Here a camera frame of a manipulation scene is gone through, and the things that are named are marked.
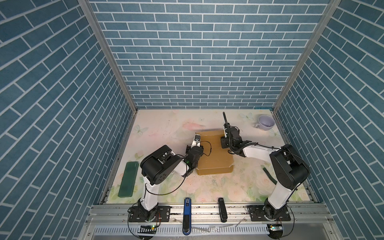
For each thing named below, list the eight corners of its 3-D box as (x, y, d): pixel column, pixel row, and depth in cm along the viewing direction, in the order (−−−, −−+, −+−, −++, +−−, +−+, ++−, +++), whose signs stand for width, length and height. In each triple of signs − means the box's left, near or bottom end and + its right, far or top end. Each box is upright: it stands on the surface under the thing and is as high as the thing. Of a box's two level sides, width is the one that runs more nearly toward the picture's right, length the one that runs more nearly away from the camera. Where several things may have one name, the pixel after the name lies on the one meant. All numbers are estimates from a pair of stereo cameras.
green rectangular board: (119, 197, 81) (117, 196, 79) (128, 163, 93) (126, 161, 91) (131, 197, 81) (129, 195, 79) (139, 163, 94) (137, 161, 92)
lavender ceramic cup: (254, 131, 110) (257, 126, 105) (251, 120, 117) (253, 115, 112) (273, 131, 110) (276, 126, 105) (268, 121, 117) (272, 115, 112)
